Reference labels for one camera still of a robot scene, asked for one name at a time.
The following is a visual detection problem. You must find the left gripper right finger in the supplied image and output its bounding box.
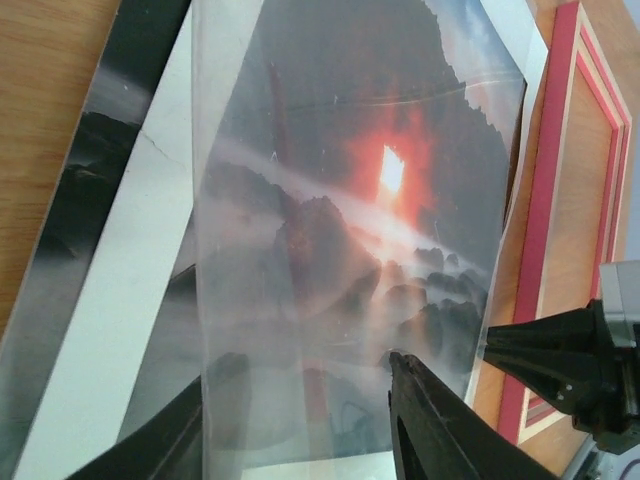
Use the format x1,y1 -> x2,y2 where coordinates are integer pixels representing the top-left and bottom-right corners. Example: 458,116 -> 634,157
388,351 -> 556,480

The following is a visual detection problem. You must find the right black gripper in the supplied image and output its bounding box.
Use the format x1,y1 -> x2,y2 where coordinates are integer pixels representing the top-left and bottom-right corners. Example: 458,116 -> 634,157
485,299 -> 639,455

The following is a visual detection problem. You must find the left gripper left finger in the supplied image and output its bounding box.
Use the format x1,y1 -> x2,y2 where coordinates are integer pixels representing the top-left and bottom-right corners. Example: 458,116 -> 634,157
68,378 -> 203,480

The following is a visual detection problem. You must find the pink wooden picture frame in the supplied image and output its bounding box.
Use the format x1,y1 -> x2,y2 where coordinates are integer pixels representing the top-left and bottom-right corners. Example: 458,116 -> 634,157
494,0 -> 634,446

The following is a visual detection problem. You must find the sunset landscape photo white border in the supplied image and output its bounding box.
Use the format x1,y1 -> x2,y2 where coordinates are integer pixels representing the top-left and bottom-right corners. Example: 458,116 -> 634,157
1,1 -> 547,479

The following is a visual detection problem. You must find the dark backing sheet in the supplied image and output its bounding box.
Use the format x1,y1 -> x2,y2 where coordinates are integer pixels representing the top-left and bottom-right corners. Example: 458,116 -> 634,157
1,1 -> 190,472

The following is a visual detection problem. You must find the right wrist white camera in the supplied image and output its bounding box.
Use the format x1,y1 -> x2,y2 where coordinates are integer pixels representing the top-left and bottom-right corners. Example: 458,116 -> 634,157
599,260 -> 639,348

